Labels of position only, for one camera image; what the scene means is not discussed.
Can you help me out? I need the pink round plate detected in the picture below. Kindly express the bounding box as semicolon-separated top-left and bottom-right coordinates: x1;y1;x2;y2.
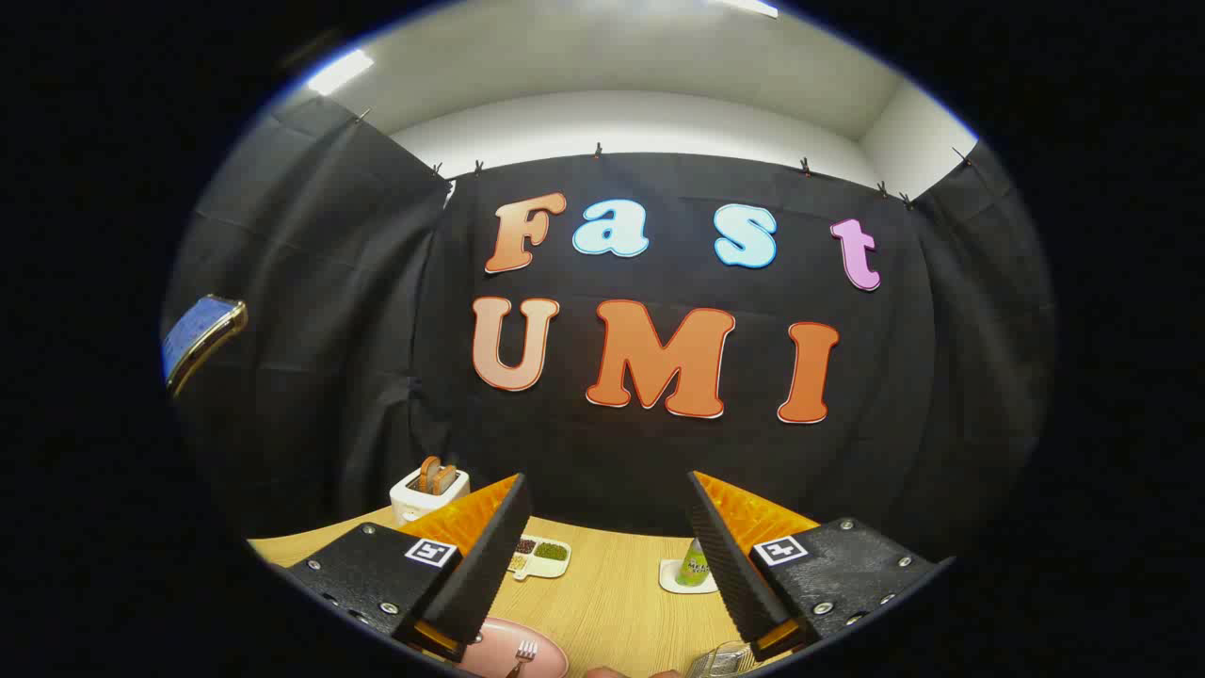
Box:
459;617;570;678

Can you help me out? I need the row of black cloth clips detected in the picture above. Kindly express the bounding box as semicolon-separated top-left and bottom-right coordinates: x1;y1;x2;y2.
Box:
353;106;972;210

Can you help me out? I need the green soda bottle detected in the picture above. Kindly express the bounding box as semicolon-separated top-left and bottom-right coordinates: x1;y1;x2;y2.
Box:
676;537;714;588

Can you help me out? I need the perforated metal tray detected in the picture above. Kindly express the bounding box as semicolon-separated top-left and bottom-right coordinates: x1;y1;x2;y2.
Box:
687;642;759;678

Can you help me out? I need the white square coaster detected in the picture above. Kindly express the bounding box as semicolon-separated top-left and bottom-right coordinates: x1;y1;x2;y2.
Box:
659;558;721;595

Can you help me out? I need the blue gold-framed object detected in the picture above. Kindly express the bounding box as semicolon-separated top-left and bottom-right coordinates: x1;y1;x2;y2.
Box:
162;295;249;396

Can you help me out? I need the white divided dish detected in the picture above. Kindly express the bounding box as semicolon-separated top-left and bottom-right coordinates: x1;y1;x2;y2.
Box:
508;535;572;580

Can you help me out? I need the white toaster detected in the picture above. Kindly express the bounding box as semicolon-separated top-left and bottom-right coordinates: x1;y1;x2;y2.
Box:
390;467;471;526

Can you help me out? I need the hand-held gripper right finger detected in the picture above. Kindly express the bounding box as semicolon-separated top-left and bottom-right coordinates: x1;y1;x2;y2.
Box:
685;470;956;662

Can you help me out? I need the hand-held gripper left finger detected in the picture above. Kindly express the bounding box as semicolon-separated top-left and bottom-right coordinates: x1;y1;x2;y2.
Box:
268;474;534;665

